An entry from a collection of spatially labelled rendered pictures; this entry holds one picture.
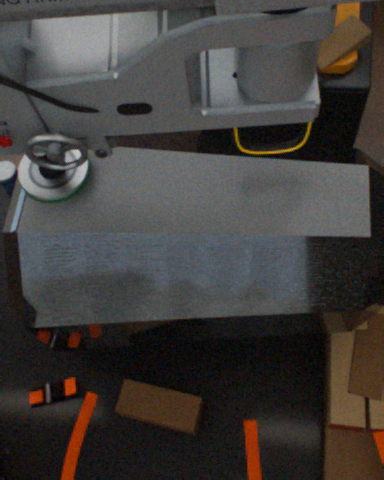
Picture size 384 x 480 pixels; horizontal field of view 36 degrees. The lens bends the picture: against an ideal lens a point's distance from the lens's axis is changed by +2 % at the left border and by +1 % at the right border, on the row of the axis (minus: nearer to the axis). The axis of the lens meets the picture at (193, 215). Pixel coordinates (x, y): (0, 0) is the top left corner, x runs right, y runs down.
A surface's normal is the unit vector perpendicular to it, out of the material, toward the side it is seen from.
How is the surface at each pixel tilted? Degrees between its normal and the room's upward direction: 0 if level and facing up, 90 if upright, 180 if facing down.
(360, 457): 0
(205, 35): 90
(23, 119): 90
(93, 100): 90
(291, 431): 0
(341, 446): 0
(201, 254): 45
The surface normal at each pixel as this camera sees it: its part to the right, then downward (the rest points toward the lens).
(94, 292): -0.11, 0.33
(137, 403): -0.09, -0.43
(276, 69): -0.07, 0.90
